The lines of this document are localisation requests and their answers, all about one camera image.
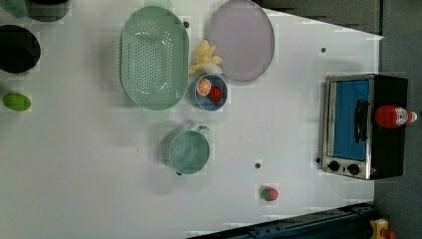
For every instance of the yellow red clamp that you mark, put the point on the yellow red clamp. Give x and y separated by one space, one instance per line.
381 230

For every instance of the orange slice toy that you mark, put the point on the orange slice toy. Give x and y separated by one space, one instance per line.
204 87

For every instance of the green lime toy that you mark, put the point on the green lime toy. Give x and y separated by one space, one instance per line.
17 102

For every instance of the lilac round plate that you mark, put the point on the lilac round plate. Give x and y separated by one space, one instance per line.
244 38

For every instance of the red strawberry in bowl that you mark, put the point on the red strawberry in bowl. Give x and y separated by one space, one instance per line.
216 94

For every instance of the green mug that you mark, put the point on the green mug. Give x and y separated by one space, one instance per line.
186 150

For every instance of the black toaster oven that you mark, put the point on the black toaster oven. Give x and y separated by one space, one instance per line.
353 143

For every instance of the black round container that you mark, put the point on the black round container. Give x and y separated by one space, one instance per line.
20 50

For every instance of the red plush ketchup bottle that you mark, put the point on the red plush ketchup bottle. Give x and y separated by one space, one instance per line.
394 116

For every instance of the yellow plush banana peel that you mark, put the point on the yellow plush banana peel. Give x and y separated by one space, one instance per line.
204 60

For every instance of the green perforated colander basket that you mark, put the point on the green perforated colander basket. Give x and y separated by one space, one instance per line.
154 58

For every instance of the red plush strawberry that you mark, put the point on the red plush strawberry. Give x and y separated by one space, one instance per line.
269 193

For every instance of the blue metal frame rail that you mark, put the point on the blue metal frame rail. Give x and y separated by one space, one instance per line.
348 222

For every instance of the blue bowl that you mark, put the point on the blue bowl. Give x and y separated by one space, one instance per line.
205 103

